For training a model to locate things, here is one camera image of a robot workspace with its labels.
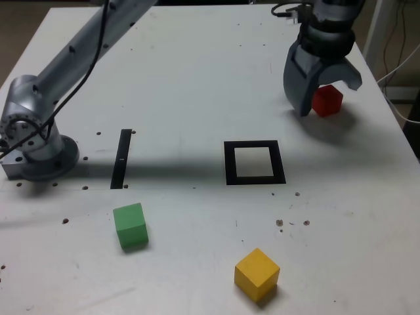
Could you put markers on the green cube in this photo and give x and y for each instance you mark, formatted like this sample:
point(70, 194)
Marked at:
point(131, 226)

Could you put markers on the black tape strip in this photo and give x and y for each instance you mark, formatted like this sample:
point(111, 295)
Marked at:
point(120, 157)

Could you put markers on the black tape square outline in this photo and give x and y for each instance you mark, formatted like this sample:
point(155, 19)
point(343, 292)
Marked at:
point(229, 164)

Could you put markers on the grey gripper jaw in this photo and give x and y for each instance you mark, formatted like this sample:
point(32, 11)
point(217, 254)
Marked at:
point(344, 70)
point(300, 88)

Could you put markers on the yellow cube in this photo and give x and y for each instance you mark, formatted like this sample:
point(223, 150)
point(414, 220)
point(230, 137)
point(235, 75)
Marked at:
point(254, 275)

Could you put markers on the white post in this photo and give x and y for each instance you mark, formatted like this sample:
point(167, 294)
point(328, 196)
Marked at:
point(372, 29)

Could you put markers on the red cube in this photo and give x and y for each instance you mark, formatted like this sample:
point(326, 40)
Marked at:
point(328, 102)

